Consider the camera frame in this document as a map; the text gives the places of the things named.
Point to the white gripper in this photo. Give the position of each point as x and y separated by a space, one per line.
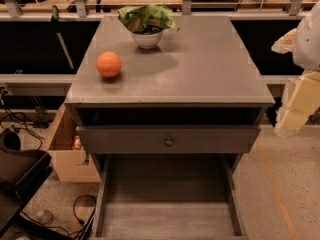
308 44

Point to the green rice chip bag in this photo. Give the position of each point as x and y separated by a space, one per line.
147 19

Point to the white ceramic bowl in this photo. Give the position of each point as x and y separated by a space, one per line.
147 40

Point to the grey wooden cabinet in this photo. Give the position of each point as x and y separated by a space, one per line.
200 75

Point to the round metal drawer knob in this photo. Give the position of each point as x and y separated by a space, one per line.
169 142

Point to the orange ball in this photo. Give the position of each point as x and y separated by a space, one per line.
109 64

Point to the grey cabinet drawer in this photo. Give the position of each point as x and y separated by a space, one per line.
150 139

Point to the wooden box on floor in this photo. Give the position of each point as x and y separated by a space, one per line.
70 164

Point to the black bin on floor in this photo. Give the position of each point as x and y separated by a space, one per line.
21 175

